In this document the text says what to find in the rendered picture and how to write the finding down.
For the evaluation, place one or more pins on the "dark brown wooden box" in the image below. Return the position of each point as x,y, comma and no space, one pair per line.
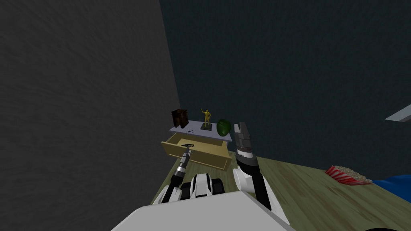
179,118

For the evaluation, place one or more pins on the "light wooden drawer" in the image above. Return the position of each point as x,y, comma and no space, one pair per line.
205,157

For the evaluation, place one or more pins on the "gold figure statuette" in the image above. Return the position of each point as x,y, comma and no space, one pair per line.
206,119

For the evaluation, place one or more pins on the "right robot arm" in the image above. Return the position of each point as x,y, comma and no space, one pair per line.
257,179

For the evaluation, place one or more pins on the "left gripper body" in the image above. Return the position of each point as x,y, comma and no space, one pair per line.
187,147

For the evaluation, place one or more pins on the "grey shelf board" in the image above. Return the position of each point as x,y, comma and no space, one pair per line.
401,115

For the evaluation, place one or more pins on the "blue cloth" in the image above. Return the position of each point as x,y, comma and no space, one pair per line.
396,187

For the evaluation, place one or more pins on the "green vase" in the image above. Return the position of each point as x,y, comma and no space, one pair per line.
223,127

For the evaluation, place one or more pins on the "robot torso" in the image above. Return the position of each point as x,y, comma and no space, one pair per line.
205,215

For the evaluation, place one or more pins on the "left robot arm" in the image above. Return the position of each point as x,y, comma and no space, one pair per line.
179,170

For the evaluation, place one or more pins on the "grey nightstand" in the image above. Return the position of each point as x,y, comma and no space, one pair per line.
199,132

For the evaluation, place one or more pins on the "red white striped popcorn box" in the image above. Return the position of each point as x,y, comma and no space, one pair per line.
345,175

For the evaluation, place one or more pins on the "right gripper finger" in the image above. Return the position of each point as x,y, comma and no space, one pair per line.
237,128
243,127

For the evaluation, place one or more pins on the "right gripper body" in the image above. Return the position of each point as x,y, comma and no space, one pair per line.
242,141

